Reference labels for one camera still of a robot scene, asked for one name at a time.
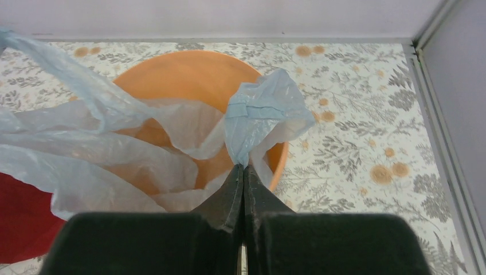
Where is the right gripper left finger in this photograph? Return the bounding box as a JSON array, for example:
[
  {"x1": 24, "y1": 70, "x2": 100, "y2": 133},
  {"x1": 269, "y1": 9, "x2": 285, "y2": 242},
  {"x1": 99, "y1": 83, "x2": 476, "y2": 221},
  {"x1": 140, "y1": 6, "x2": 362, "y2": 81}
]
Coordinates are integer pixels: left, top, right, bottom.
[{"x1": 41, "y1": 165, "x2": 244, "y2": 274}]

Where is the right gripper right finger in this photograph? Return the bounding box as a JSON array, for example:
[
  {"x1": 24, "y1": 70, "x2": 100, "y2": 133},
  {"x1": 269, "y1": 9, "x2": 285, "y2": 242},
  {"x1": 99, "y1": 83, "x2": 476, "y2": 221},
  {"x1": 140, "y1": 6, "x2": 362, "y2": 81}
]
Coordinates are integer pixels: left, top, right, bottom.
[{"x1": 243, "y1": 166, "x2": 431, "y2": 274}]

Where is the light blue plastic trash bag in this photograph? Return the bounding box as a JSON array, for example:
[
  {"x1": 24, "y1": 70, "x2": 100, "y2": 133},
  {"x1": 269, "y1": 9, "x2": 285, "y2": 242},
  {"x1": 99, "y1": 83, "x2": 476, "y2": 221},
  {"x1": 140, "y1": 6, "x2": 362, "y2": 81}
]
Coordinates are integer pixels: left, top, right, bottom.
[{"x1": 1, "y1": 30, "x2": 315, "y2": 220}]

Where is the orange plastic trash bin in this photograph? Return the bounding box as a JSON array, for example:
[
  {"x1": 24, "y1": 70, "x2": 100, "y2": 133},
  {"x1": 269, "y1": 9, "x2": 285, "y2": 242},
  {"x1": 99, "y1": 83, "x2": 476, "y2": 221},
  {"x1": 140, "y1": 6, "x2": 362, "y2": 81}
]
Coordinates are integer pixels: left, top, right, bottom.
[{"x1": 112, "y1": 50, "x2": 289, "y2": 191}]

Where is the floral patterned table mat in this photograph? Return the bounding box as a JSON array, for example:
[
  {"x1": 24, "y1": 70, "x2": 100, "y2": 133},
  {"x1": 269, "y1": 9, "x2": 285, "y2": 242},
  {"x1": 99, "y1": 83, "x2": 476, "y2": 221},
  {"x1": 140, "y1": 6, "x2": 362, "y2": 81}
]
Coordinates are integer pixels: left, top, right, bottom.
[{"x1": 55, "y1": 42, "x2": 474, "y2": 274}]

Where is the red cloth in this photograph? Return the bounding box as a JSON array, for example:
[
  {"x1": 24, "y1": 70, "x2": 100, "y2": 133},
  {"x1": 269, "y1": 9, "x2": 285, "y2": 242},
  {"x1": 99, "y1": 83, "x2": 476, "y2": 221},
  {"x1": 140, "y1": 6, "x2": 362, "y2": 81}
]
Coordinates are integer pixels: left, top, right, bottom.
[{"x1": 1, "y1": 174, "x2": 65, "y2": 264}]

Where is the right aluminium frame post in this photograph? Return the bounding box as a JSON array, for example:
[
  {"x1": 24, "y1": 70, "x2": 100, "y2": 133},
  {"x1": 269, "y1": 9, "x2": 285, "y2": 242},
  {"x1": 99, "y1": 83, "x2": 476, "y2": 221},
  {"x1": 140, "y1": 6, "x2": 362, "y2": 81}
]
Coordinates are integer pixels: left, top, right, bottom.
[{"x1": 406, "y1": 1, "x2": 485, "y2": 274}]

